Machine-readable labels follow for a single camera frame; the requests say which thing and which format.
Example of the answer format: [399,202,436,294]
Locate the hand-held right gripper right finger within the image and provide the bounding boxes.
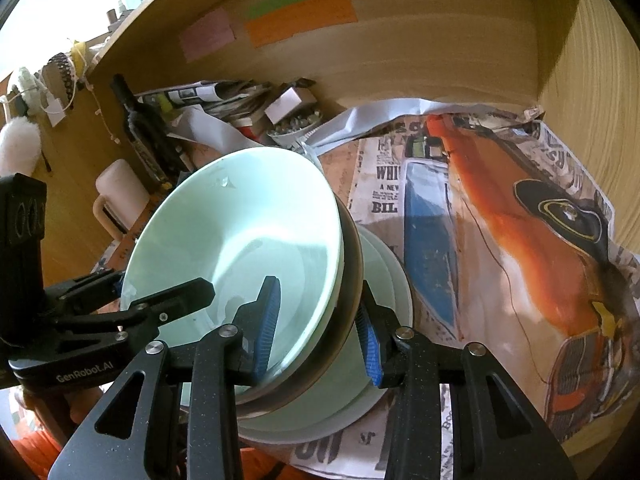
[354,280,576,480]

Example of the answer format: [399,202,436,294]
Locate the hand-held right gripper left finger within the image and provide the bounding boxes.
[47,276,282,480]

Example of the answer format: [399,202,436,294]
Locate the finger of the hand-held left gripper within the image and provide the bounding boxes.
[120,278,216,336]
[42,270,126,318]

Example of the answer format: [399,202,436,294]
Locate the white bowl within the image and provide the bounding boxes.
[235,200,365,418]

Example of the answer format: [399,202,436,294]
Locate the mint green bowl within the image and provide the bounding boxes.
[121,147,347,395]

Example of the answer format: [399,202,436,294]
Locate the mint green plate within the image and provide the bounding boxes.
[237,227,415,447]

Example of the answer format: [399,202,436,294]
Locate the person's left hand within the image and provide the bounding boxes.
[12,387,108,442]

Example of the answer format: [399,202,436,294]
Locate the beige mug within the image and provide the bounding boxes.
[92,159,153,237]

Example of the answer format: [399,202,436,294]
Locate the white fluffy item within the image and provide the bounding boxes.
[0,117,44,174]

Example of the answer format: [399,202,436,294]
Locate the brown printed newspaper sheet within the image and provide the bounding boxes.
[320,137,362,211]

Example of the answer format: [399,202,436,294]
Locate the dark wine bottle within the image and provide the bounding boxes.
[110,74,183,187]

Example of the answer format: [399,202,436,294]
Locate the white paper sheet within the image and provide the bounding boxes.
[170,107,242,162]

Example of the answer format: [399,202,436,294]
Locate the small white figurine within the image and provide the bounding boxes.
[15,66,40,112]

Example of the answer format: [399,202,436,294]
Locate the car print newspaper sheet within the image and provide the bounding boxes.
[290,105,640,467]

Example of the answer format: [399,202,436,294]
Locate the small bowl of metal bits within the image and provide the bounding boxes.
[266,110,323,148]

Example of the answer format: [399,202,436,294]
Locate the stack of papers and magazines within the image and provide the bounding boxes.
[135,80,261,107]

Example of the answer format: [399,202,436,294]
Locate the small white box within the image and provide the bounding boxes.
[264,86,317,123]

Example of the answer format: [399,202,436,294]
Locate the pale blue paper sheets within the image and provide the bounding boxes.
[309,96,501,152]

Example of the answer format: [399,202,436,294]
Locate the pink sticky note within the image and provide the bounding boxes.
[181,9,237,63]

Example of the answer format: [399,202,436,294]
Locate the wooden shelf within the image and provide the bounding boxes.
[75,0,216,91]

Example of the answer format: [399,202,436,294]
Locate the orange sticky note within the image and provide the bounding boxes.
[245,0,358,48]

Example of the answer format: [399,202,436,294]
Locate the green sticky note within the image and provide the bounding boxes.
[245,0,322,20]

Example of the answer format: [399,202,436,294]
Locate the white cable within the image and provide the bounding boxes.
[70,77,122,144]

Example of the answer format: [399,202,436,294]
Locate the black patterned strap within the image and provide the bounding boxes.
[47,52,74,102]

